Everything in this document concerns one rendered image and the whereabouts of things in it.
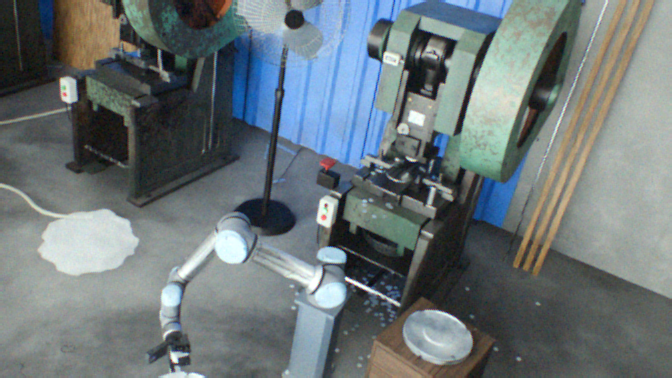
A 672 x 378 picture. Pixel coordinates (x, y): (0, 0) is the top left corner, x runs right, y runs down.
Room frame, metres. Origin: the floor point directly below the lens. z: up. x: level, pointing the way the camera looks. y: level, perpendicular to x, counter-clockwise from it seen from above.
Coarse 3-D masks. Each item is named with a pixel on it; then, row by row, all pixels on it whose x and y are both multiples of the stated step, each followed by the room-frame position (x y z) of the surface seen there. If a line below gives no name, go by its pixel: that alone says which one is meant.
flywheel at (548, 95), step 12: (564, 36) 2.81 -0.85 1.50; (552, 48) 2.80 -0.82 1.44; (552, 60) 2.82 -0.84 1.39; (552, 72) 2.84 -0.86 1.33; (540, 84) 2.48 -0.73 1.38; (552, 84) 2.48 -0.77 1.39; (540, 96) 2.46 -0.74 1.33; (552, 96) 2.47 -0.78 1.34; (528, 108) 2.52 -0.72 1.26; (540, 108) 2.47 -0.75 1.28; (528, 120) 2.74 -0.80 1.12
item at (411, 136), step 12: (408, 96) 2.68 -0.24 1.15; (420, 96) 2.66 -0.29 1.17; (432, 96) 2.68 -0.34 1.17; (408, 108) 2.67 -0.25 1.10; (420, 108) 2.65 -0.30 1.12; (432, 108) 2.63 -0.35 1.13; (408, 120) 2.67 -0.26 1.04; (420, 120) 2.64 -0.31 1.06; (408, 132) 2.66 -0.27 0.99; (420, 132) 2.64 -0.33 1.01; (396, 144) 2.68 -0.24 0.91; (408, 144) 2.63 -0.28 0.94; (420, 144) 2.63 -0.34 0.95; (432, 144) 2.71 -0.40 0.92; (420, 156) 2.63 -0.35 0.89
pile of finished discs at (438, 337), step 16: (416, 320) 2.09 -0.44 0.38; (432, 320) 2.11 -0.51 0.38; (448, 320) 2.13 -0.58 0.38; (416, 336) 1.99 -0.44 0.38; (432, 336) 2.01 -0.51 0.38; (448, 336) 2.02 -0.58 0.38; (464, 336) 2.05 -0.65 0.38; (416, 352) 1.92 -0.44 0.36; (432, 352) 1.92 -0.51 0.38; (448, 352) 1.94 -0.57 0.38; (464, 352) 1.95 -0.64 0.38
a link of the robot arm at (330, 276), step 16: (224, 224) 1.90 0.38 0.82; (240, 224) 1.90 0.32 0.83; (224, 240) 1.81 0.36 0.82; (240, 240) 1.81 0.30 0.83; (256, 240) 1.86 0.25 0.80; (224, 256) 1.80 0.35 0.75; (240, 256) 1.80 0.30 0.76; (256, 256) 1.84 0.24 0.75; (272, 256) 1.86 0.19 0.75; (288, 256) 1.89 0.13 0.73; (272, 272) 1.86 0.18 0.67; (288, 272) 1.85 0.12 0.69; (304, 272) 1.87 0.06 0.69; (320, 272) 1.89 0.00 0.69; (336, 272) 1.94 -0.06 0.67; (320, 288) 1.85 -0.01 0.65; (336, 288) 1.85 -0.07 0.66; (320, 304) 1.84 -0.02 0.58; (336, 304) 1.86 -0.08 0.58
